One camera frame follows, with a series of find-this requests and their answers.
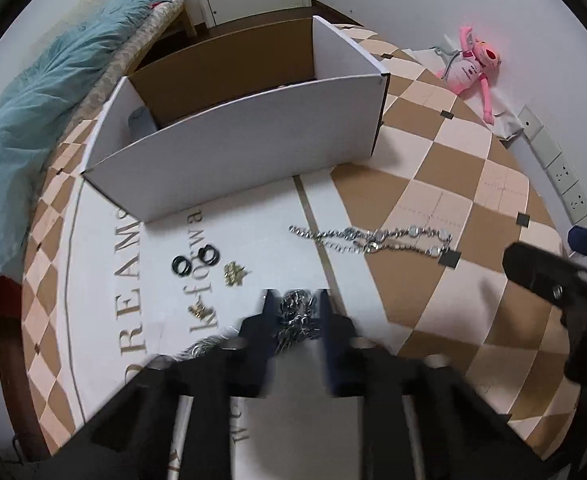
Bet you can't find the white cardboard box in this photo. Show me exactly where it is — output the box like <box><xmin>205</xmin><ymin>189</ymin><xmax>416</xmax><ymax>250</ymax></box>
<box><xmin>80</xmin><ymin>15</ymin><xmax>391</xmax><ymax>224</ymax></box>

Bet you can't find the grey object in box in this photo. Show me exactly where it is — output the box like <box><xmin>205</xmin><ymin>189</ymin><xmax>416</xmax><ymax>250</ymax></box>
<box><xmin>127</xmin><ymin>108</ymin><xmax>157</xmax><ymax>137</ymax></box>

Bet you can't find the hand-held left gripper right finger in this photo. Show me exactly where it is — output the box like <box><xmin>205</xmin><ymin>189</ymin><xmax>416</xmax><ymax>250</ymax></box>
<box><xmin>317</xmin><ymin>288</ymin><xmax>550</xmax><ymax>480</ymax></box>

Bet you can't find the wooden bed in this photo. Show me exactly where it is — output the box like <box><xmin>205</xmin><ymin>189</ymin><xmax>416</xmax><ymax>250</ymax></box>
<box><xmin>48</xmin><ymin>0</ymin><xmax>200</xmax><ymax>126</ymax></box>

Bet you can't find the brown checkered tablecloth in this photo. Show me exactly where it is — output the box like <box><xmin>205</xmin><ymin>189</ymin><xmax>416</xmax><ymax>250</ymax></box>
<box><xmin>20</xmin><ymin>23</ymin><xmax>581</xmax><ymax>461</ymax></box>

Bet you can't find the teal blanket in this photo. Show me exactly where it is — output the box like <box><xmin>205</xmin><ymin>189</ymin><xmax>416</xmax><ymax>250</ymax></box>
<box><xmin>0</xmin><ymin>0</ymin><xmax>186</xmax><ymax>277</ymax></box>

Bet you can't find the white printed mat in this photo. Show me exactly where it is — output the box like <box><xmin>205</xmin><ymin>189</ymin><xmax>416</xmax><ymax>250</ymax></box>
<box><xmin>62</xmin><ymin>169</ymin><xmax>399</xmax><ymax>480</ymax></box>

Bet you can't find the silver chain necklace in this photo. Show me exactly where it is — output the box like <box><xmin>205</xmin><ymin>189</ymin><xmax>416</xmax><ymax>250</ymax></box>
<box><xmin>177</xmin><ymin>289</ymin><xmax>321</xmax><ymax>362</ymax></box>

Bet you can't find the blank white wall plate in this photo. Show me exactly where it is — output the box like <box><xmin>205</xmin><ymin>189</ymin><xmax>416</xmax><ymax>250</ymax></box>
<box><xmin>532</xmin><ymin>131</ymin><xmax>563</xmax><ymax>169</ymax></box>

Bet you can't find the gold leaf brooch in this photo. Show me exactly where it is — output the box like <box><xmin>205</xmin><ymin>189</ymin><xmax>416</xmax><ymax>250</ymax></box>
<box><xmin>222</xmin><ymin>261</ymin><xmax>250</xmax><ymax>287</ymax></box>

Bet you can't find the long silver link necklace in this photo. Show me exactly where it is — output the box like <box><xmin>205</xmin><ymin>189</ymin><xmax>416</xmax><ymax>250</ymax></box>
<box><xmin>288</xmin><ymin>224</ymin><xmax>454</xmax><ymax>259</ymax></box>

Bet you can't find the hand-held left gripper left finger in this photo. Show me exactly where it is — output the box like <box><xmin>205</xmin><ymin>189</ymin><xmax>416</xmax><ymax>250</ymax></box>
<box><xmin>38</xmin><ymin>288</ymin><xmax>279</xmax><ymax>480</ymax></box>

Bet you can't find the pink plush toy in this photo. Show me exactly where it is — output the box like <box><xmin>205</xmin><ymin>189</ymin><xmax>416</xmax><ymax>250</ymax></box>
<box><xmin>436</xmin><ymin>24</ymin><xmax>503</xmax><ymax>124</ymax></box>

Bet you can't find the white wall socket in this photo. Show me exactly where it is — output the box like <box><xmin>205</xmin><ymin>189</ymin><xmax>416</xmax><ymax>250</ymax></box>
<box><xmin>545</xmin><ymin>156</ymin><xmax>580</xmax><ymax>197</ymax></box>
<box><xmin>560</xmin><ymin>181</ymin><xmax>587</xmax><ymax>230</ymax></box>

